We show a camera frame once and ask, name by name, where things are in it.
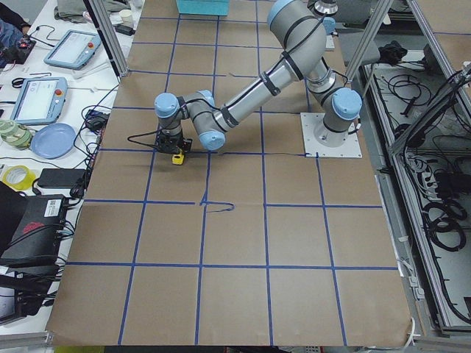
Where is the green tape rolls stack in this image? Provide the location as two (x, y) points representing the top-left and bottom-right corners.
(1, 120), (33, 150)

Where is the upper teach pendant tablet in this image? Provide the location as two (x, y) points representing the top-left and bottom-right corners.
(43, 30), (102, 70)

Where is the yellow toy beetle car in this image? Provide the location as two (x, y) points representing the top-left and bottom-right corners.
(171, 152), (185, 165)

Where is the teach pendant tablet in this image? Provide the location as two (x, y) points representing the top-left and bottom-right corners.
(10, 77), (68, 125)
(43, 30), (102, 70)

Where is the black electronics box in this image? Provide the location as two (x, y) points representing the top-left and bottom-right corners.
(1, 192), (66, 267)

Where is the lower teach pendant tablet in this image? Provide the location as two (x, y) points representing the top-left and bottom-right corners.
(10, 77), (68, 125)

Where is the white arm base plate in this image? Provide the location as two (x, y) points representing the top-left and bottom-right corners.
(325, 35), (335, 51)
(300, 113), (362, 158)

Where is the black cable bundle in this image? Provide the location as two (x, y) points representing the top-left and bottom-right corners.
(422, 200), (468, 254)

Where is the blue plastic plate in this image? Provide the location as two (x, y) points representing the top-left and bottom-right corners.
(30, 123), (76, 159)

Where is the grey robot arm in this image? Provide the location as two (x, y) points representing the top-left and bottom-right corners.
(307, 0), (339, 35)
(155, 1), (362, 155)

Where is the black power adapter brick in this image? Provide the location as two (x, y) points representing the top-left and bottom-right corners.
(37, 168), (85, 189)

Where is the yellow tape roll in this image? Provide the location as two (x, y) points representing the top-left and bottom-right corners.
(2, 165), (36, 191)

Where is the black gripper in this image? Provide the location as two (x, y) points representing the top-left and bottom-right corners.
(155, 132), (193, 154)

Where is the white paper cup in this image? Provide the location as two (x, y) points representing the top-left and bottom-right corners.
(119, 9), (134, 27)

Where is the teal plastic storage bin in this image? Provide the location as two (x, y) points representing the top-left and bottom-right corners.
(176, 0), (230, 16)

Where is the aluminium frame post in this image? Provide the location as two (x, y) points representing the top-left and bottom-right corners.
(83, 0), (129, 77)

